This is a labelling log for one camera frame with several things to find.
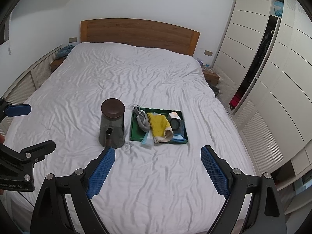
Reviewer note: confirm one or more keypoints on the white bed sheet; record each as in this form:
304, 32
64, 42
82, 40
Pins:
162, 189

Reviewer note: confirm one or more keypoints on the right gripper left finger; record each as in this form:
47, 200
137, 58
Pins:
97, 171

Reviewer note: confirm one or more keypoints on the wooden nightstand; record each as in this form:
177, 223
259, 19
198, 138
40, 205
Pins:
210, 76
55, 64

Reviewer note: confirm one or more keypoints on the beige white tissue pack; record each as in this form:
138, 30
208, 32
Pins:
174, 115

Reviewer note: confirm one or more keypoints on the yellow cloth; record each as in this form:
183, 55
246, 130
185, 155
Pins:
161, 129

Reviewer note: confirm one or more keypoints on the black hair band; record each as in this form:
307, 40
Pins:
175, 124

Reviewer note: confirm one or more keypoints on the wooden headboard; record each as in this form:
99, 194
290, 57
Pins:
140, 33

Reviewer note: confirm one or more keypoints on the grey jar with brown lid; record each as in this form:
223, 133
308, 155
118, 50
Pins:
112, 118

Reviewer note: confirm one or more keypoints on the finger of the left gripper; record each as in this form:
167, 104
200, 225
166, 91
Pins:
36, 153
17, 110

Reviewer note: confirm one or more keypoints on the right wooden nightstand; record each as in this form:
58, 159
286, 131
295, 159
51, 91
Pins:
210, 76

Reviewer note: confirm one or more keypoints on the teal cloth on nightstand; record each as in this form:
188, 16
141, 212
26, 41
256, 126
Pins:
63, 52

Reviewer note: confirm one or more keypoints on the white wardrobe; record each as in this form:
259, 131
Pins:
264, 68

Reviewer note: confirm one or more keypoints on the left wooden nightstand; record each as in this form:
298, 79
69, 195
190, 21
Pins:
55, 64

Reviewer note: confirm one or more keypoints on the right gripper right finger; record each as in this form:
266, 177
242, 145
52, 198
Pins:
221, 174

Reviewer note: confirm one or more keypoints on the dark teal blue fleece towel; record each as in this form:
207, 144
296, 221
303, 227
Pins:
178, 136

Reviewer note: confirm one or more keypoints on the grey face mask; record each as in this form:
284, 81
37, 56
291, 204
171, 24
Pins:
142, 119

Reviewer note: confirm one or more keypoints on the green rectangular tray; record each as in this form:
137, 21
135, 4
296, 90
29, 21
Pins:
136, 134

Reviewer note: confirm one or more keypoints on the person left hand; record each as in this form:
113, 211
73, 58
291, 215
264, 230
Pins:
2, 140

